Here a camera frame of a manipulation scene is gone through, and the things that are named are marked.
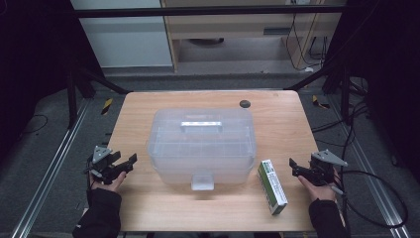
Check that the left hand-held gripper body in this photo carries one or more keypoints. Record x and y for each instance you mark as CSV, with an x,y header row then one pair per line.
x,y
100,172

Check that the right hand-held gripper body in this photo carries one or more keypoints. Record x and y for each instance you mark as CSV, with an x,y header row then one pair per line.
x,y
322,172

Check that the green and white carton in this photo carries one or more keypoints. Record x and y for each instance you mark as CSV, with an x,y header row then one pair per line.
x,y
272,186

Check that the clear plastic storage box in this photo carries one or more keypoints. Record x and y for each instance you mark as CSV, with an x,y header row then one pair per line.
x,y
201,148

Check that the person's left hand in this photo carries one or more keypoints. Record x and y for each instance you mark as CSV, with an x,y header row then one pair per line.
x,y
112,186

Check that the person's right hand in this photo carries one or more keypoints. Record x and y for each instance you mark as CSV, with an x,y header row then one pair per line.
x,y
322,193

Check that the yellow black floor tape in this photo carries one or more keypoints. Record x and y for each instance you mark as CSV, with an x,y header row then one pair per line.
x,y
319,103
107,106

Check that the black metal stand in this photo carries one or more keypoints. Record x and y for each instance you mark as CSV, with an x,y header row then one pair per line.
x,y
345,95
71,99

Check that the dark round table grommet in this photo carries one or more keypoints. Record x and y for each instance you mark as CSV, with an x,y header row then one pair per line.
x,y
245,104

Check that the dark curtain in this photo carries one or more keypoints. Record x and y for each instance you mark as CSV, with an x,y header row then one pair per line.
x,y
389,82
33,66

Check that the white cabinet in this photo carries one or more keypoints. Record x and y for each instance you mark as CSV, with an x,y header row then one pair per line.
x,y
125,39

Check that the light wooden desk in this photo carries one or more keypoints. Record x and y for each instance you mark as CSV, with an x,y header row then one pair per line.
x,y
231,24

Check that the black horizontal bar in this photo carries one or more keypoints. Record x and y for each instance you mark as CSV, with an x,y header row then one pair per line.
x,y
198,12

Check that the aluminium floor rail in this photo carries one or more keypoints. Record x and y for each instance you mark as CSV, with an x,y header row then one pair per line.
x,y
49,168
373,188

